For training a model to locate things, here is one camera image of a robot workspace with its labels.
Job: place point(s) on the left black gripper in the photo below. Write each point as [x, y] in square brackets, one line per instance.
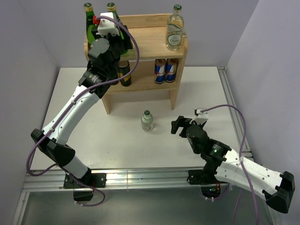
[124, 43]

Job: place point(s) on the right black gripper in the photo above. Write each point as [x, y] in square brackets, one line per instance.
[181, 121]

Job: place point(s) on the black gold can front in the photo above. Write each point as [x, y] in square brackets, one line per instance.
[124, 68]

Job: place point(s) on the small clear glass bottle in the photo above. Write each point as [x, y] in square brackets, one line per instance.
[147, 121]

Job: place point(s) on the green bottle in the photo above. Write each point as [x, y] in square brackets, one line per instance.
[111, 7]
[90, 26]

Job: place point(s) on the large clear soda water bottle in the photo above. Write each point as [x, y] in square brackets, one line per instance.
[175, 29]

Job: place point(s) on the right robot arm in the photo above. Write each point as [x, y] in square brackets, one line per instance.
[224, 164]

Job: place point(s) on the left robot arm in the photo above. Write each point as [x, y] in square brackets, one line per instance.
[52, 139]

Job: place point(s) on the wooden two-tier shelf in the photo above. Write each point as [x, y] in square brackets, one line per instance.
[149, 32]

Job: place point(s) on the left blue energy drink can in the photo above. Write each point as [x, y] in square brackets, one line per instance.
[159, 70]

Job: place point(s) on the blue energy drink can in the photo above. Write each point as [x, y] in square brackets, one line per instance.
[159, 70]
[171, 69]

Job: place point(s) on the right blue energy drink can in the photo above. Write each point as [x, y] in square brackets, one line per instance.
[171, 69]

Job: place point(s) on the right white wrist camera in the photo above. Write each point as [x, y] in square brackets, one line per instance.
[201, 116]

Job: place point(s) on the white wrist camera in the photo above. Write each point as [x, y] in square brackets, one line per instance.
[201, 116]
[105, 27]

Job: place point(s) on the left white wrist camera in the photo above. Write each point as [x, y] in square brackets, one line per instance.
[105, 27]

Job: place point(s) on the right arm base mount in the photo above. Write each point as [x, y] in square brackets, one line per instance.
[211, 188]

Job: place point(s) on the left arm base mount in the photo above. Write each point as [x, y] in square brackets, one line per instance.
[84, 189]

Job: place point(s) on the aluminium frame rail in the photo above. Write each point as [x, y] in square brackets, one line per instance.
[146, 171]

